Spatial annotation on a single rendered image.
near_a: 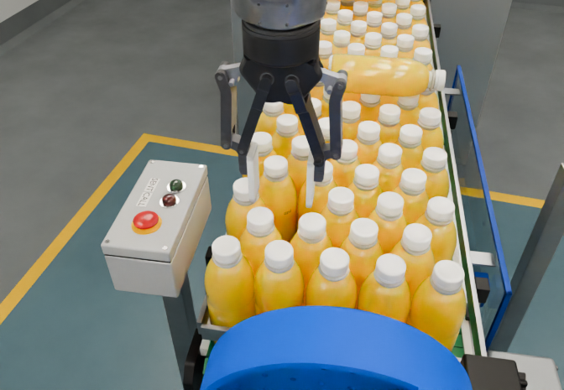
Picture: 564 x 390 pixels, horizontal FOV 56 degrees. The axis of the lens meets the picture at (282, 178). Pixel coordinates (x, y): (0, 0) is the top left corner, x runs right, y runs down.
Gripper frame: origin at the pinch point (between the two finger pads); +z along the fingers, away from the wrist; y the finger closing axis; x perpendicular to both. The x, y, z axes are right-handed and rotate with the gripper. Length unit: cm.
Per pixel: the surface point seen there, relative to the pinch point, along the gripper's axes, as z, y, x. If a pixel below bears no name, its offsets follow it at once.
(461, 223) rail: 26.2, 28.4, 23.4
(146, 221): 12.6, -20.0, 2.3
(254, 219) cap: 12.7, -4.9, 5.3
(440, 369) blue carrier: 3.4, 17.7, -20.2
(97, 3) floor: 127, -209, 344
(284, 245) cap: 12.7, 0.1, 1.0
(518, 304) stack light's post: 47, 44, 24
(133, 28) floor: 126, -161, 302
